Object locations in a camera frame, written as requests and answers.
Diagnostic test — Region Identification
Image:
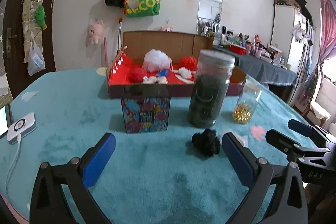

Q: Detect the sheer white organza scrunchie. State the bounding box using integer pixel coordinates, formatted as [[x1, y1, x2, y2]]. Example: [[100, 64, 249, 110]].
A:
[[232, 132, 248, 148]]

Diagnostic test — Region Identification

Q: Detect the black fuzzy scrunchie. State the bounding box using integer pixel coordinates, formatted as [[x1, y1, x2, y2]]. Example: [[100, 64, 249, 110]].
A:
[[191, 128, 221, 157]]

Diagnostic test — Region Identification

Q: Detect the red bunny plush sponge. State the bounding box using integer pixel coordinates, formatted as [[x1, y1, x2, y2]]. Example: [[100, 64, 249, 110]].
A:
[[128, 67, 147, 83]]

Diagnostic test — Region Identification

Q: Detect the white fluffy star scrunchie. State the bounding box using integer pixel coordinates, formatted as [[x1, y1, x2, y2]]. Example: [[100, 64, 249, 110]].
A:
[[142, 76, 168, 85]]

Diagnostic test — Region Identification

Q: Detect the white cloth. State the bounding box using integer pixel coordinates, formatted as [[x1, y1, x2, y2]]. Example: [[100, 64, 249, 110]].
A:
[[178, 67, 193, 80]]

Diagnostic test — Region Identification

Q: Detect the red mesh bath pouf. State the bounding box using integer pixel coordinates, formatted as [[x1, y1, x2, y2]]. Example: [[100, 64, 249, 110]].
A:
[[179, 56, 198, 71]]

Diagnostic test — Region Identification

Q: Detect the blue cloth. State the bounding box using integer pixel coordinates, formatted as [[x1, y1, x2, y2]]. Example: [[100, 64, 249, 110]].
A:
[[156, 69, 170, 77]]

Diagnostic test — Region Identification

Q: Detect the white mesh bath pouf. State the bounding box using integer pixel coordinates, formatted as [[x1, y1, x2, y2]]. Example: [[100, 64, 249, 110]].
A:
[[142, 49, 173, 73]]

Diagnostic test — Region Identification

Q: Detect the small jar of gold capsules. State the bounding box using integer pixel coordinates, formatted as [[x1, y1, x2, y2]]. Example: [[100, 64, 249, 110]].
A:
[[232, 76, 262, 124]]

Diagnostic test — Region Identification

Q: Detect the white power bank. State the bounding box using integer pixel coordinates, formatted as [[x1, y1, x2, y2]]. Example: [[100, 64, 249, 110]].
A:
[[7, 112, 37, 144]]

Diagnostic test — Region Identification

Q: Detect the teal fleece table blanket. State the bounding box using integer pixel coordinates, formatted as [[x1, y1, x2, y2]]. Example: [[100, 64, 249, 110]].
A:
[[0, 67, 318, 224]]

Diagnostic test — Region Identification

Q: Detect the pink curtain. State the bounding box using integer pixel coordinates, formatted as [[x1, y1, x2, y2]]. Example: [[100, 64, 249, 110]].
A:
[[296, 0, 336, 106]]

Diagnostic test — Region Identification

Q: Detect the side table with grey cloth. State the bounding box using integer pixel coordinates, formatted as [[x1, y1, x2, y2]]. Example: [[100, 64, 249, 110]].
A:
[[213, 46, 297, 87]]

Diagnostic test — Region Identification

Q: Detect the smartphone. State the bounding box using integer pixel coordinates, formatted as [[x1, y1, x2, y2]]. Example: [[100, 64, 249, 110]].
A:
[[0, 104, 13, 138]]

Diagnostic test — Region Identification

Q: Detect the black colourful tin box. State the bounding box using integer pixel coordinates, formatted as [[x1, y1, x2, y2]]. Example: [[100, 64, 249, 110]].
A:
[[121, 84, 170, 134]]

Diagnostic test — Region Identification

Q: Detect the white wardrobe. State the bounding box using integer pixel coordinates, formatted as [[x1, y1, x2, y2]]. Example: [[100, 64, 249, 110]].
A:
[[270, 5, 312, 104]]

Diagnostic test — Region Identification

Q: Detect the tall jar of tea leaves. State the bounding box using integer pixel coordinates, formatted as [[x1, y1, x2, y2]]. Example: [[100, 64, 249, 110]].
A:
[[187, 50, 235, 128]]

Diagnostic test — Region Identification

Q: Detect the dark brown door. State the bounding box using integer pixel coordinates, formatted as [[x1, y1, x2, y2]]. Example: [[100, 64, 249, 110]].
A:
[[3, 0, 56, 97]]

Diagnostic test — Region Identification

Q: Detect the red basin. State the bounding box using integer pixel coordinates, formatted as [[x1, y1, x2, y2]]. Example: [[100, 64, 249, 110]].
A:
[[230, 44, 246, 55]]

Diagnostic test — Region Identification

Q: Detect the white plastic bag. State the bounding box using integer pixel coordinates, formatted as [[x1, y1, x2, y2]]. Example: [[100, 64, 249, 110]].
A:
[[27, 41, 46, 76]]

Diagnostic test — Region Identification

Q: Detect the pink stick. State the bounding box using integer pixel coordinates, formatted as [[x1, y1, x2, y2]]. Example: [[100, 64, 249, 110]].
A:
[[104, 37, 108, 68]]

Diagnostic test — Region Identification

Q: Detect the cardboard box with red liner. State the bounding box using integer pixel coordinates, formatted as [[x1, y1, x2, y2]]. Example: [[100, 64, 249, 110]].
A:
[[106, 31, 247, 98]]

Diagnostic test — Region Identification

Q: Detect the green plush toy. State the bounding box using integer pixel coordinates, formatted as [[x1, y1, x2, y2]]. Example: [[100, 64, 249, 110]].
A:
[[34, 5, 47, 30]]

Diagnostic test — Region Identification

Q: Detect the hanging fabric organizer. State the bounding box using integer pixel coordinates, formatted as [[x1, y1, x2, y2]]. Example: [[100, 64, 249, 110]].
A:
[[22, 0, 43, 64]]

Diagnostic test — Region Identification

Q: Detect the pink bunny plush on wall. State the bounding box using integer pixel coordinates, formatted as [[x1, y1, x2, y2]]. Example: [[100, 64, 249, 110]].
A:
[[87, 18, 104, 45]]

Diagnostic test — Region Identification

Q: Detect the wall mirror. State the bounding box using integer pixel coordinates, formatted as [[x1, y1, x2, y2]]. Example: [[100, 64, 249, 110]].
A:
[[197, 0, 223, 36]]

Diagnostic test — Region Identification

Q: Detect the mop handle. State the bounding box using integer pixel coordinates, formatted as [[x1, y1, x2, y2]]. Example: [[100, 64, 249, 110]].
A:
[[117, 18, 123, 51]]

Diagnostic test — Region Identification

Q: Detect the pink cat plush on wall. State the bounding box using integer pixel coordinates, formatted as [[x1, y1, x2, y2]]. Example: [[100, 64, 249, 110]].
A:
[[159, 26, 174, 32]]

